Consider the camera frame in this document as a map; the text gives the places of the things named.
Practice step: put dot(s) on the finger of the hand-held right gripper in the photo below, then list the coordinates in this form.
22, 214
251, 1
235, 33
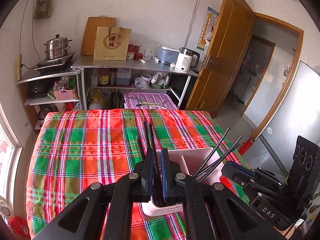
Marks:
241, 168
232, 175

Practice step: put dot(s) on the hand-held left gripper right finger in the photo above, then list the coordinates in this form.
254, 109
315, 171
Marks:
164, 177

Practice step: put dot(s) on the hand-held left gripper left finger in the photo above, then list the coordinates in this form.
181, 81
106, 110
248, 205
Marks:
150, 175

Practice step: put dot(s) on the pink utensil basket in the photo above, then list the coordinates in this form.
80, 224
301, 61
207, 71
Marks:
190, 155

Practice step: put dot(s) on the red plastic object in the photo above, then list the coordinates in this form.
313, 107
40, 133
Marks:
246, 146

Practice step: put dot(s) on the pale curved tool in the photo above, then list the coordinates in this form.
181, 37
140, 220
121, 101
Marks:
150, 104

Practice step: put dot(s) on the grey refrigerator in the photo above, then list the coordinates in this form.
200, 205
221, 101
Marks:
287, 110

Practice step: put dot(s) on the purple plastic bin lid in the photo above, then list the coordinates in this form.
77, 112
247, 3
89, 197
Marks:
150, 97

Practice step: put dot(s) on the plaid tablecloth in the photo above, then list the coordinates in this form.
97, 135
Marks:
75, 155

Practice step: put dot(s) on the large dark bottle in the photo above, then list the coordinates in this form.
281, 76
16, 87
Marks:
116, 100

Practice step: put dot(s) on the yellow oil bottle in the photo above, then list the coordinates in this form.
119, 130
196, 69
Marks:
96, 97

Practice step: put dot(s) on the white jar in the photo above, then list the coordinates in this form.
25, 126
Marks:
146, 78

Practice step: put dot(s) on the crumpled plastic bag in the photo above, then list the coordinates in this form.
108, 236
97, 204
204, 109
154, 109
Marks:
161, 78

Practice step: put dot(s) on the clear plastic box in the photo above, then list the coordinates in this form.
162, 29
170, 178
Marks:
123, 77

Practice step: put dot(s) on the wooden door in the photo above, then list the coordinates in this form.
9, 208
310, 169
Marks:
225, 67

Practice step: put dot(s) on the dark sauce bottle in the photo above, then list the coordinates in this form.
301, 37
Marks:
113, 76
103, 76

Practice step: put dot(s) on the small white box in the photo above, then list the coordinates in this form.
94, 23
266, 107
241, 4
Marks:
157, 59

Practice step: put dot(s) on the steel shelf table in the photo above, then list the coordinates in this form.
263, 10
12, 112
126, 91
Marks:
112, 63

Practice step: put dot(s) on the white electric kettle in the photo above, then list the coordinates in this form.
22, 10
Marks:
183, 61

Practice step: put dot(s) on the pink woven basket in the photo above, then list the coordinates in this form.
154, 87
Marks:
65, 93

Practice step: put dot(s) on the drinking glass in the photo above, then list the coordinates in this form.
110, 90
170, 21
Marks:
148, 54

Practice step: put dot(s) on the clear container with blue lid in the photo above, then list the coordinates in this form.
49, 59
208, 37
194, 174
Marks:
167, 55

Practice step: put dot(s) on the white floral bowl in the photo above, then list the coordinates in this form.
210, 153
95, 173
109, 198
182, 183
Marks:
130, 55

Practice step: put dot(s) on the red lidded jar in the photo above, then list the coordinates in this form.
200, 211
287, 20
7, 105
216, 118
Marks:
137, 48
130, 47

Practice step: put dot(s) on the brown paper bag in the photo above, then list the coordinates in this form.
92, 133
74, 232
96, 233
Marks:
111, 45

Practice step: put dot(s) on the black kitchen appliance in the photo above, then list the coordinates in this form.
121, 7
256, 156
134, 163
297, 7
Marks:
37, 90

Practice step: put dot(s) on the red patterned object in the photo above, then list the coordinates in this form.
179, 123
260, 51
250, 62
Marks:
17, 227

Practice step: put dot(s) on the black induction cooker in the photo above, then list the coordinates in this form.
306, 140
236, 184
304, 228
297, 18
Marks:
53, 63

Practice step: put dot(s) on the wooden cutting board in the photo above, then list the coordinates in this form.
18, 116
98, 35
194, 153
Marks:
87, 37

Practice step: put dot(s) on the steel steamer pot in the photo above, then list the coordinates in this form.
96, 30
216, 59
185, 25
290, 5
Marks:
56, 48

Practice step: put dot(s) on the yellowed power strip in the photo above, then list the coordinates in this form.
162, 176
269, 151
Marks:
19, 67

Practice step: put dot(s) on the wall poster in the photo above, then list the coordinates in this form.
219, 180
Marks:
206, 30

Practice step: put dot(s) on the white window frame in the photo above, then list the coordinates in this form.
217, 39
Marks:
10, 150

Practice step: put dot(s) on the wooden door frame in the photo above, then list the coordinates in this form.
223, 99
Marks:
280, 21

